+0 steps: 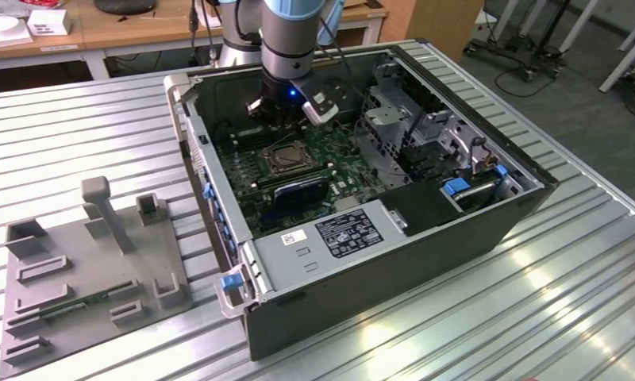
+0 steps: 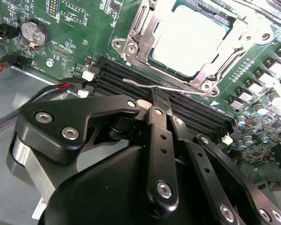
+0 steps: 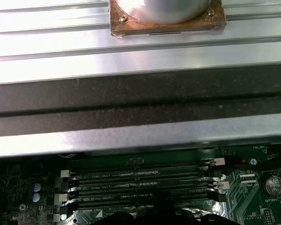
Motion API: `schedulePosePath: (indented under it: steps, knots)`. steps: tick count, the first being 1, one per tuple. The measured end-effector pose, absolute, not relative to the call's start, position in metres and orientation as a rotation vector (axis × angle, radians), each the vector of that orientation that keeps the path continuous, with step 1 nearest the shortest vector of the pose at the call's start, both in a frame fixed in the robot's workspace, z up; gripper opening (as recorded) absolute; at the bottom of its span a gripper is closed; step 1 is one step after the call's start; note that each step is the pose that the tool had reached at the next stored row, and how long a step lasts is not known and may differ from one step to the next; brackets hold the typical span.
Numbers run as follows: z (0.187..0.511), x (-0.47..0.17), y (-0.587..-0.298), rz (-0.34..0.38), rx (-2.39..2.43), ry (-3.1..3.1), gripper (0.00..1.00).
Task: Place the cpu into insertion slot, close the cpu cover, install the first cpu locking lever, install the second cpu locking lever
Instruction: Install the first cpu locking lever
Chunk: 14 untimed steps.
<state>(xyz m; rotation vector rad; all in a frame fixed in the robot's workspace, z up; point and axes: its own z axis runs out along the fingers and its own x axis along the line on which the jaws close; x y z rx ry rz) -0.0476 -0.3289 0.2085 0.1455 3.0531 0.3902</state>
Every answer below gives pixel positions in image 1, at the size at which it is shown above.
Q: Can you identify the grey parts rack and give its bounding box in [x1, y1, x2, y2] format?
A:
[0, 175, 195, 378]

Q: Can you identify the black graphics card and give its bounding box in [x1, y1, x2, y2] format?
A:
[270, 175, 333, 210]

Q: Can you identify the green motherboard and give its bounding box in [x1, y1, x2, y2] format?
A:
[213, 118, 402, 235]

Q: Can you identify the blue case latch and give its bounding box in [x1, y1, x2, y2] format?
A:
[217, 272, 242, 293]

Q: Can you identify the wooden cabinet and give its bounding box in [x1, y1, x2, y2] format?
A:
[405, 0, 484, 61]

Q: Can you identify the metal drive cage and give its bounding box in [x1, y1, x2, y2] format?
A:
[358, 59, 509, 187]

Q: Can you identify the green RAM stick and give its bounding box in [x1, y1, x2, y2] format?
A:
[34, 290, 113, 321]

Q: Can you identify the blue drive handle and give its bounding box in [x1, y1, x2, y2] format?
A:
[437, 177, 470, 202]

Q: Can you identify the black round monitor base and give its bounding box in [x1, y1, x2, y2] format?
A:
[93, 0, 158, 15]

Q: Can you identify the CPU socket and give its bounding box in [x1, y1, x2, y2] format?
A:
[257, 138, 322, 176]

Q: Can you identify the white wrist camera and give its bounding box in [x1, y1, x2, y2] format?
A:
[289, 77, 345, 126]

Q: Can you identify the wooden desk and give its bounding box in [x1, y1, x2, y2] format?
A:
[0, 0, 390, 83]

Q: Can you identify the silver power supply unit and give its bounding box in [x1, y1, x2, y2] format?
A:
[239, 198, 409, 297]

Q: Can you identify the dark grey PC case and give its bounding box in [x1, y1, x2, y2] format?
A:
[161, 42, 560, 362]

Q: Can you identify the white cardboard box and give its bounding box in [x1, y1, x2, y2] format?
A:
[24, 9, 74, 37]

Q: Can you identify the black wheeled stand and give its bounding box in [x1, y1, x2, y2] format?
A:
[462, 0, 570, 83]

